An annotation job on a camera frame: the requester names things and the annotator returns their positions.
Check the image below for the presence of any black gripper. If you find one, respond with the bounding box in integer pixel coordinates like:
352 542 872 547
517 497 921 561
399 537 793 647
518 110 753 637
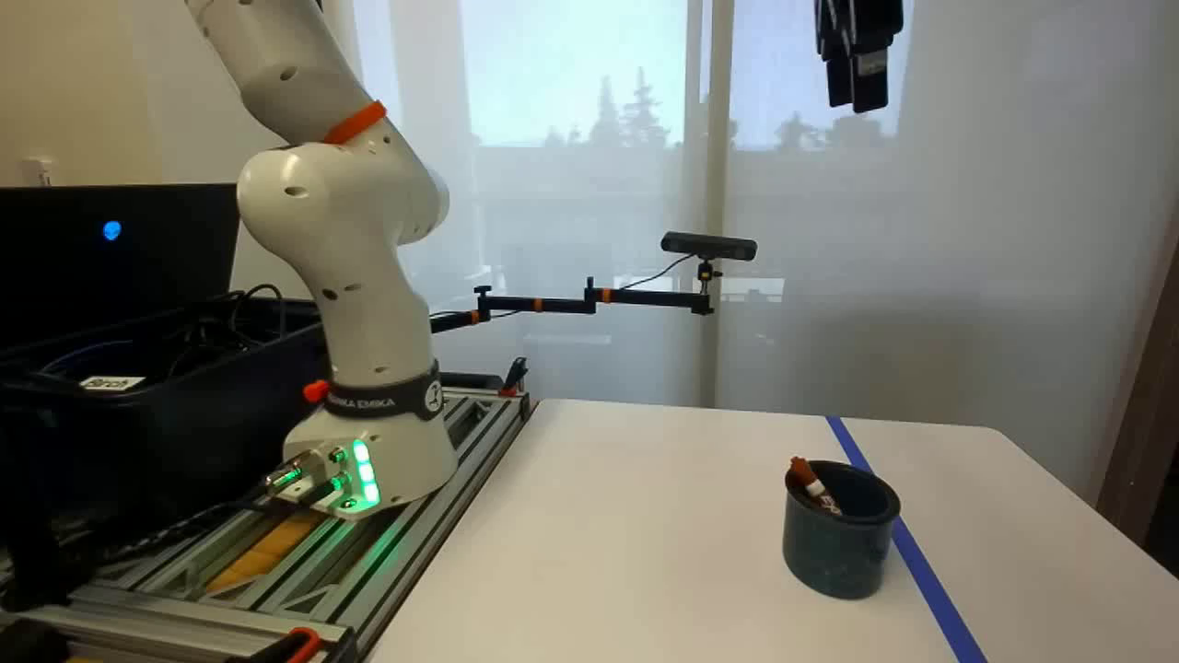
809 0 906 117

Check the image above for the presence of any marker with orange cap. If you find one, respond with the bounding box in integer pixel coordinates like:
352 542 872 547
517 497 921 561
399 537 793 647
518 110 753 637
783 451 848 518

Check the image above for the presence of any dark blue mug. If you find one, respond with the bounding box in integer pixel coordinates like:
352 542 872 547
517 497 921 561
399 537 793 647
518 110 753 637
782 455 901 605

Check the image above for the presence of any blue tape strip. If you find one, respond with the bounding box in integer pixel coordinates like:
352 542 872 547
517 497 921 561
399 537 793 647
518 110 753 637
821 411 991 663

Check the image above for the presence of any black computer monitor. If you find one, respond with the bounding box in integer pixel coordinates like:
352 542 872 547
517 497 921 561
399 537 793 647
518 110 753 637
0 181 243 354

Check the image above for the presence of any black plastic storage bin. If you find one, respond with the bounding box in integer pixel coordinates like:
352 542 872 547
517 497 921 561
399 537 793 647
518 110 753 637
0 292 333 552

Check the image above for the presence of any white label sticker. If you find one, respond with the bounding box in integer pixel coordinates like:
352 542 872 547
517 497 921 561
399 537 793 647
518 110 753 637
77 372 151 397

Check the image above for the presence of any black camera bar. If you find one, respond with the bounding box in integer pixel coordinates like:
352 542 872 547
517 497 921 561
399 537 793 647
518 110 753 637
657 227 761 265

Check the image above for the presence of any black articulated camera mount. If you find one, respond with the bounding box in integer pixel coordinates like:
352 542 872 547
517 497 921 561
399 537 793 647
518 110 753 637
426 254 721 340

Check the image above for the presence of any aluminium extrusion base frame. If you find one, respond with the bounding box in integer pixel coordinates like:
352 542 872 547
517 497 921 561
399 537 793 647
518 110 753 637
0 364 536 663

